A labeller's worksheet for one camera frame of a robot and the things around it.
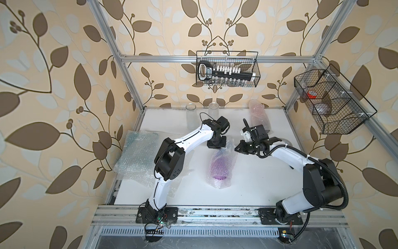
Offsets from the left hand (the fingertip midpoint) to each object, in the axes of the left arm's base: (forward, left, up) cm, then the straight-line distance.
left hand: (219, 145), depth 89 cm
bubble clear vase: (+21, +3, +7) cm, 22 cm away
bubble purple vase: (-15, 0, +4) cm, 15 cm away
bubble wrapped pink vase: (+24, -28, 0) cm, 37 cm away
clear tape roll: (+7, -44, -5) cm, 44 cm away
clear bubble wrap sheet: (-6, +47, -4) cm, 47 cm away
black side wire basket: (+11, -60, +18) cm, 64 cm away
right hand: (-2, -9, -1) cm, 10 cm away
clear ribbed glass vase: (+18, +17, +5) cm, 26 cm away
